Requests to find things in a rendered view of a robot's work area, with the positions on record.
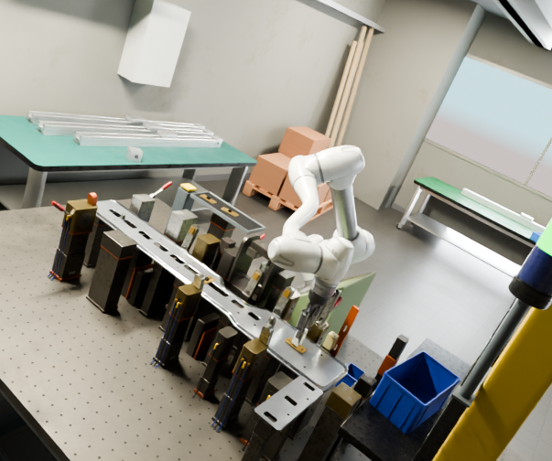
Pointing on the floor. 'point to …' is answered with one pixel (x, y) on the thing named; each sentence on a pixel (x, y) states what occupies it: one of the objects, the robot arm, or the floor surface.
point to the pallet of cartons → (279, 194)
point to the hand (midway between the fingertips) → (299, 336)
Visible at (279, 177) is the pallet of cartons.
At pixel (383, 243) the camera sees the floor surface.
